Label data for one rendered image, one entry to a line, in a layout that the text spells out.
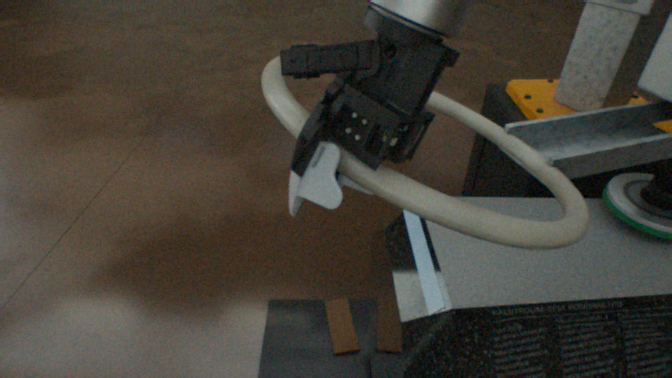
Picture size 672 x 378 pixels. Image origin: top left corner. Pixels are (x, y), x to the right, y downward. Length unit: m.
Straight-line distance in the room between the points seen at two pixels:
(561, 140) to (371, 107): 0.59
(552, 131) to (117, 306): 1.81
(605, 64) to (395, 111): 1.43
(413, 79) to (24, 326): 2.05
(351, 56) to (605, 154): 0.54
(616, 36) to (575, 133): 0.83
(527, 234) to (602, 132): 0.55
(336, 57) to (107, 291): 1.90
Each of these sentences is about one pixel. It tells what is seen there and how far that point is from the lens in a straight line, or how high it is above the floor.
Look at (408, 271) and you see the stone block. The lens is 0.97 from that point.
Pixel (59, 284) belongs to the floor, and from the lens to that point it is 2.32.
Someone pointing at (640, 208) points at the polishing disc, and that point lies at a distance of 1.16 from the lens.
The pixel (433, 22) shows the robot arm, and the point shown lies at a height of 1.41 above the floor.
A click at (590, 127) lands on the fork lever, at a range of 0.95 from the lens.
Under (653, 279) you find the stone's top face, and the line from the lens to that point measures 1.08.
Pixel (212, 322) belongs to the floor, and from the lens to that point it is 1.90.
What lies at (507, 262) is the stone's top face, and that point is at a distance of 0.97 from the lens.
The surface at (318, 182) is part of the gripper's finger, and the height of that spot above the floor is 1.27.
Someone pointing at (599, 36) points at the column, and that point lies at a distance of 1.75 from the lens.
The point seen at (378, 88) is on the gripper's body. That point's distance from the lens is 0.38.
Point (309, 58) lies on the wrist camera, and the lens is 0.42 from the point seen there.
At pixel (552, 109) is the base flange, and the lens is 1.81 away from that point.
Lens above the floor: 1.50
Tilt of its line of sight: 38 degrees down
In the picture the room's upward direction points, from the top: straight up
